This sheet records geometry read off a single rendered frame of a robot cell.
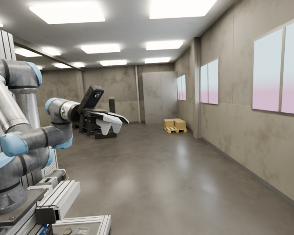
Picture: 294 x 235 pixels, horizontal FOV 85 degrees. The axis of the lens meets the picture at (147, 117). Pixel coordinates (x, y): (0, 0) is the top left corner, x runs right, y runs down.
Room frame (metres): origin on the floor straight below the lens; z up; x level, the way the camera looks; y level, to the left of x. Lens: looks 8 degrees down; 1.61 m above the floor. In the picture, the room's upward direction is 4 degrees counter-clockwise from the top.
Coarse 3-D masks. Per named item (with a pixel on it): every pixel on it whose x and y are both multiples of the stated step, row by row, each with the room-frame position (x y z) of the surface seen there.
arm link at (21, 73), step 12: (12, 60) 0.75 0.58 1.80; (12, 72) 0.72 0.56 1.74; (24, 72) 0.75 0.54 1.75; (36, 72) 0.80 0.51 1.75; (12, 84) 0.73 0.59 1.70; (24, 84) 0.75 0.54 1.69; (36, 84) 0.80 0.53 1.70; (24, 96) 0.76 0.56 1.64; (24, 108) 0.75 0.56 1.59; (36, 108) 0.80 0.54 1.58; (36, 120) 0.78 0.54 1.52; (24, 156) 0.72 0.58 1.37; (36, 156) 0.75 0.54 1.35; (48, 156) 0.79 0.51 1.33; (36, 168) 0.75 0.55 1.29
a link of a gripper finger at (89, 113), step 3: (87, 111) 0.48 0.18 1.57; (90, 111) 0.49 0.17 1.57; (87, 114) 0.48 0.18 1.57; (90, 114) 0.47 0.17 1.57; (93, 114) 0.47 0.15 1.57; (96, 114) 0.46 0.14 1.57; (99, 114) 0.46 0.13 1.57; (93, 117) 0.48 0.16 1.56; (96, 117) 0.47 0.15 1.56; (99, 117) 0.46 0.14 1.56; (102, 117) 0.46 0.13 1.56
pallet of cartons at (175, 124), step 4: (164, 120) 7.34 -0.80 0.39; (168, 120) 7.17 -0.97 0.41; (172, 120) 7.11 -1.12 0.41; (176, 120) 7.05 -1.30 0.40; (180, 120) 6.98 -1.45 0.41; (164, 124) 7.40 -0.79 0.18; (168, 124) 7.02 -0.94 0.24; (172, 124) 7.03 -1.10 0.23; (176, 124) 6.66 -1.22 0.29; (180, 124) 6.53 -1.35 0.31; (184, 124) 6.53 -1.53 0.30; (168, 128) 6.76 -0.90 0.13; (172, 128) 6.72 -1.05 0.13; (176, 128) 6.67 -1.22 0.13; (180, 128) 6.53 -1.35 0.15; (184, 128) 6.53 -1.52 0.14; (168, 132) 6.47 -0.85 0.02
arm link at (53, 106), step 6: (48, 102) 0.61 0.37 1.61; (54, 102) 0.60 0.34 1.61; (60, 102) 0.59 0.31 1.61; (48, 108) 0.60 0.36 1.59; (54, 108) 0.58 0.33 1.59; (60, 108) 0.57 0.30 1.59; (54, 114) 0.59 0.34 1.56; (60, 114) 0.57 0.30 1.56; (54, 120) 0.59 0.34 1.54; (60, 120) 0.59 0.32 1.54
